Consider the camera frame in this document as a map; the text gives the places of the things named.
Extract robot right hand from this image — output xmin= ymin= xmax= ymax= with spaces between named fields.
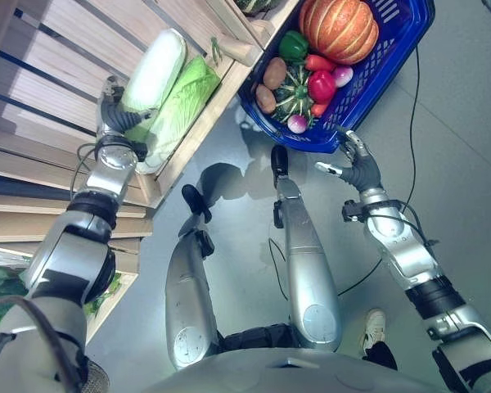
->
xmin=314 ymin=129 xmax=383 ymax=192

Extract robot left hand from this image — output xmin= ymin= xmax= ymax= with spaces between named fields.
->
xmin=95 ymin=75 xmax=153 ymax=138

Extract white napa cabbage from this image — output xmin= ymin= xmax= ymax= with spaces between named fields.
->
xmin=118 ymin=27 xmax=188 ymax=120

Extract blue plastic shopping basket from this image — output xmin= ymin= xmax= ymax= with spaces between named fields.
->
xmin=236 ymin=0 xmax=436 ymax=155

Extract green leafy vegetables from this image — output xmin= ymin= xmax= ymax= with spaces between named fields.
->
xmin=0 ymin=261 xmax=124 ymax=335

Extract green leafy napa cabbage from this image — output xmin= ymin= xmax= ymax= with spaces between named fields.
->
xmin=125 ymin=55 xmax=223 ymax=175

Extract wooden crate shelf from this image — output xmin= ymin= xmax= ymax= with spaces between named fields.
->
xmin=0 ymin=0 xmax=304 ymax=345

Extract purple white turnip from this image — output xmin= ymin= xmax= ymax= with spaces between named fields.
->
xmin=286 ymin=114 xmax=308 ymax=133
xmin=333 ymin=65 xmax=354 ymax=88

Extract red bell pepper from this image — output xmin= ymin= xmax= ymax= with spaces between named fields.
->
xmin=308 ymin=70 xmax=337 ymax=104

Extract dark green striped squash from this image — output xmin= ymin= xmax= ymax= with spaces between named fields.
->
xmin=271 ymin=66 xmax=317 ymax=127

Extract robot right silver leg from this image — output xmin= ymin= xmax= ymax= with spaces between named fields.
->
xmin=270 ymin=145 xmax=343 ymax=353

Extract robot silver leg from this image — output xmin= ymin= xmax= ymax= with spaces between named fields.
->
xmin=164 ymin=184 xmax=224 ymax=372
xmin=270 ymin=145 xmax=343 ymax=353

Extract red chili pepper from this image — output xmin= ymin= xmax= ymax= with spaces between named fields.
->
xmin=304 ymin=54 xmax=337 ymax=73

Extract brown potato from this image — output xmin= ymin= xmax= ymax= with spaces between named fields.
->
xmin=255 ymin=84 xmax=277 ymax=114
xmin=263 ymin=56 xmax=288 ymax=91

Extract large orange pumpkin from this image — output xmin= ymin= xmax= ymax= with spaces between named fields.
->
xmin=298 ymin=0 xmax=381 ymax=66

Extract green bell pepper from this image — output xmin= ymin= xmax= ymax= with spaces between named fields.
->
xmin=278 ymin=29 xmax=310 ymax=63

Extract person's white shoe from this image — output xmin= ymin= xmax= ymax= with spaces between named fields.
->
xmin=358 ymin=308 xmax=388 ymax=361

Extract green striped melon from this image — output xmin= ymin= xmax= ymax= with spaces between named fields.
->
xmin=233 ymin=0 xmax=282 ymax=16

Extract robot left silver leg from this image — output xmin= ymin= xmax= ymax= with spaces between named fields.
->
xmin=164 ymin=184 xmax=224 ymax=372

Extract robot silver torso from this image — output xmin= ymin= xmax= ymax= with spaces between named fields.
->
xmin=142 ymin=346 xmax=459 ymax=393

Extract black floor cable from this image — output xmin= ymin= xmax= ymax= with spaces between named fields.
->
xmin=268 ymin=44 xmax=421 ymax=297

